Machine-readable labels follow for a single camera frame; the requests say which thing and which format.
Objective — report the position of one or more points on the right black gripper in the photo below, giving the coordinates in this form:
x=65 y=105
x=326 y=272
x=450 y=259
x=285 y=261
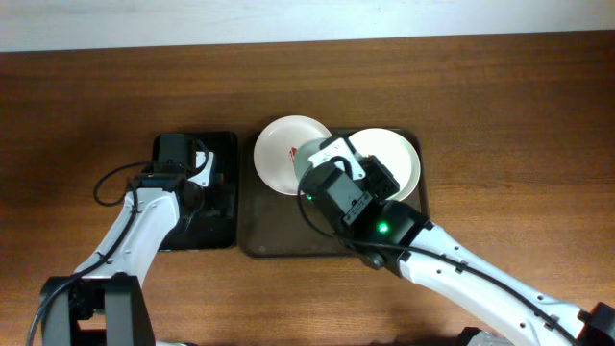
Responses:
x=381 y=175

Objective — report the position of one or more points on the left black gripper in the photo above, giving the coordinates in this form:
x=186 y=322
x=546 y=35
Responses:
x=211 y=203

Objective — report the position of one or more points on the white plate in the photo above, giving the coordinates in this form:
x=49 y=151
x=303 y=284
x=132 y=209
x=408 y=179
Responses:
x=395 y=152
x=277 y=146

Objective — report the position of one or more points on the pale blue plate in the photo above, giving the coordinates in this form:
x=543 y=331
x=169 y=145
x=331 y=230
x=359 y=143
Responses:
x=301 y=162

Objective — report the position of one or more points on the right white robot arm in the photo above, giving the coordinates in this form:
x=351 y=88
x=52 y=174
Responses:
x=392 y=235

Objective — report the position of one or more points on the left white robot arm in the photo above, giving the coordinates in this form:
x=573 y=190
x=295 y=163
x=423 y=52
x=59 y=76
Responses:
x=101 y=302

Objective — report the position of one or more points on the small black tray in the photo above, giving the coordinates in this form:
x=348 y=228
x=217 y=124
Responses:
x=216 y=152

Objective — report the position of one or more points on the brown plastic serving tray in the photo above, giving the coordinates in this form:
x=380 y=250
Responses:
x=274 y=225

